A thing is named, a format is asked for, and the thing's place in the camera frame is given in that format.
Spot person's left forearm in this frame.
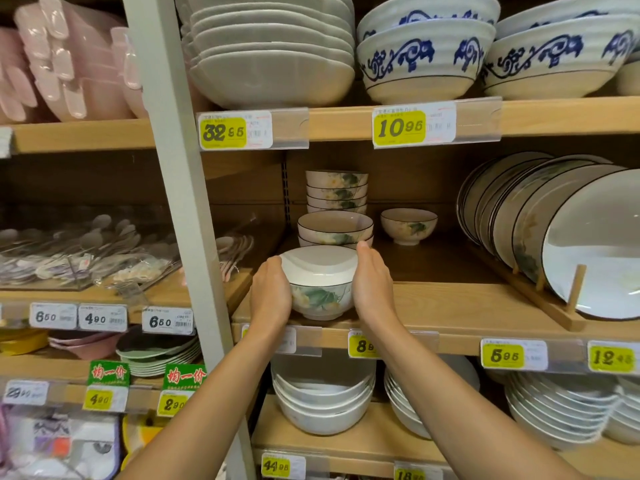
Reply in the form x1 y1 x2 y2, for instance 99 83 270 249
115 324 289 480

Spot green sign price tag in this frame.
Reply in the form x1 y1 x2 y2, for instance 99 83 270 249
157 363 207 418
82 360 131 413

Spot bundle of pink ceramic spoons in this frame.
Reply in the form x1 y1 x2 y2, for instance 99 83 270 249
215 234 255 283

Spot blue patterned white bowl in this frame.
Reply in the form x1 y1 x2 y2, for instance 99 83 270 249
481 14 640 101
355 18 497 105
495 0 640 39
356 0 502 43

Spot stack of large white dishes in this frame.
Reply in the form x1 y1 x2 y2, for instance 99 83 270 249
175 0 357 111

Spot yellow price tag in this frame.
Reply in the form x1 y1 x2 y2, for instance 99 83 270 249
348 329 381 359
198 110 273 151
481 338 549 371
587 340 640 375
393 462 443 480
241 324 297 355
261 452 307 480
372 102 457 148

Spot white divided kids plate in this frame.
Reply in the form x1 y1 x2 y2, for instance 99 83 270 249
0 407 121 480

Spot yellow bear divided plate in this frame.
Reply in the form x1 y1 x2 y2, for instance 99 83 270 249
119 414 166 471

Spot wooden plate rack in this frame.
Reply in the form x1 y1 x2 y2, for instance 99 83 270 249
472 244 589 331

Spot person's right forearm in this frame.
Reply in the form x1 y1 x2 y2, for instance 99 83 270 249
367 319 586 480

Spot row of black-rimmed floral plates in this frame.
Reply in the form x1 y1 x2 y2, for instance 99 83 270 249
455 152 640 321

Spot white price tag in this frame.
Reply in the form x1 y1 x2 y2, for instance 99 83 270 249
141 306 195 337
2 379 50 407
78 304 129 333
29 302 79 331

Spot person's left hand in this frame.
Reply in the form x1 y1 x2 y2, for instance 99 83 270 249
249 255 293 341

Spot stack of pale green plates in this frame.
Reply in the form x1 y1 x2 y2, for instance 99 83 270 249
115 327 202 378

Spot stack of large white bowls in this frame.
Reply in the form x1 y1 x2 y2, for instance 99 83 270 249
271 354 377 437

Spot person's right hand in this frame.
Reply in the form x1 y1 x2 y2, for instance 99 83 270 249
351 240 401 335

